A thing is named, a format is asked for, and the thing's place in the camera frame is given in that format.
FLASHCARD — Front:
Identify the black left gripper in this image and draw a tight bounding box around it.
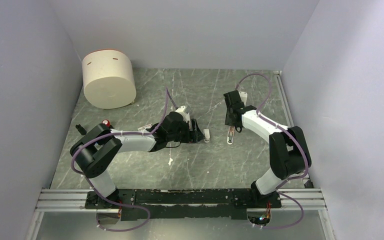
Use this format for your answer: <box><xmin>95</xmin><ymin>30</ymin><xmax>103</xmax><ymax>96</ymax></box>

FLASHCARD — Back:
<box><xmin>167</xmin><ymin>118</ymin><xmax>205</xmax><ymax>143</ymax></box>

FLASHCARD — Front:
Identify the aluminium frame rail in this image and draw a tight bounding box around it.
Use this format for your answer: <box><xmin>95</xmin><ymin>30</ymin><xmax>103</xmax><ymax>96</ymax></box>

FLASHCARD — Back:
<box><xmin>34</xmin><ymin>70</ymin><xmax>328</xmax><ymax>213</ymax></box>

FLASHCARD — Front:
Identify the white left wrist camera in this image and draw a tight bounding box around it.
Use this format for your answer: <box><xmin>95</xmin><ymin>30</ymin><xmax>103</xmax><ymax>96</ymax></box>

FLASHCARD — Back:
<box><xmin>175</xmin><ymin>105</ymin><xmax>191</xmax><ymax>123</ymax></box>

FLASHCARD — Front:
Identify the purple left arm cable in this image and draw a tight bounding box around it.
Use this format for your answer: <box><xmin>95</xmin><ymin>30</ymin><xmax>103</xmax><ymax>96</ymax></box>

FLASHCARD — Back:
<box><xmin>70</xmin><ymin>87</ymin><xmax>151</xmax><ymax>232</ymax></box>

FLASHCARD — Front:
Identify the small black cylinder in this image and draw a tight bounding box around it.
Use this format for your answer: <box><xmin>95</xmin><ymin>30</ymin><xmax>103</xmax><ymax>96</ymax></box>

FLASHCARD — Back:
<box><xmin>75</xmin><ymin>124</ymin><xmax>87</xmax><ymax>136</ymax></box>

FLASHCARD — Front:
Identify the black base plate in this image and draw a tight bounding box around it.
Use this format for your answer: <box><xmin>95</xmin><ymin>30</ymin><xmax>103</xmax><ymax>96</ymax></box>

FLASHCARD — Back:
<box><xmin>84</xmin><ymin>188</ymin><xmax>282</xmax><ymax>221</ymax></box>

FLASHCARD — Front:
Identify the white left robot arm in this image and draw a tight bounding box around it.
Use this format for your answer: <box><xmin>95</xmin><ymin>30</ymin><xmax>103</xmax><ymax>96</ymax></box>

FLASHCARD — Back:
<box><xmin>70</xmin><ymin>111</ymin><xmax>209</xmax><ymax>208</ymax></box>

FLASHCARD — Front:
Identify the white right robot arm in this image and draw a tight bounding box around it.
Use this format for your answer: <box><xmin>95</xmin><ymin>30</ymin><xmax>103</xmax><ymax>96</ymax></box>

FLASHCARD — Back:
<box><xmin>223</xmin><ymin>90</ymin><xmax>312</xmax><ymax>207</ymax></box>

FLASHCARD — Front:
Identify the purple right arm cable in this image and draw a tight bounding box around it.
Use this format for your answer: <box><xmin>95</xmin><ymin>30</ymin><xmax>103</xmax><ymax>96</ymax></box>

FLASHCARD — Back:
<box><xmin>234</xmin><ymin>73</ymin><xmax>311</xmax><ymax>230</ymax></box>

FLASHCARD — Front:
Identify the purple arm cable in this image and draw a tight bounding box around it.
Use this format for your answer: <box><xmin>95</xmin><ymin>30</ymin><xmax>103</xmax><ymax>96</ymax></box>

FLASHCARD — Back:
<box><xmin>70</xmin><ymin>87</ymin><xmax>151</xmax><ymax>232</ymax></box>
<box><xmin>234</xmin><ymin>73</ymin><xmax>311</xmax><ymax>230</ymax></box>

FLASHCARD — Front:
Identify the cream cylindrical container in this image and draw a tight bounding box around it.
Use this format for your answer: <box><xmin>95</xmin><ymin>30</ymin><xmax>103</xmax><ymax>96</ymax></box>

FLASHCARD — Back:
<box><xmin>82</xmin><ymin>48</ymin><xmax>137</xmax><ymax>109</ymax></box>

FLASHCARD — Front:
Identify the red capped black bottle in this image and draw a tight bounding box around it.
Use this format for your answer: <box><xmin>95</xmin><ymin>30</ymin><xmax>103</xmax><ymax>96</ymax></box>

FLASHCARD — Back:
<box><xmin>101</xmin><ymin>119</ymin><xmax>112</xmax><ymax>129</ymax></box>

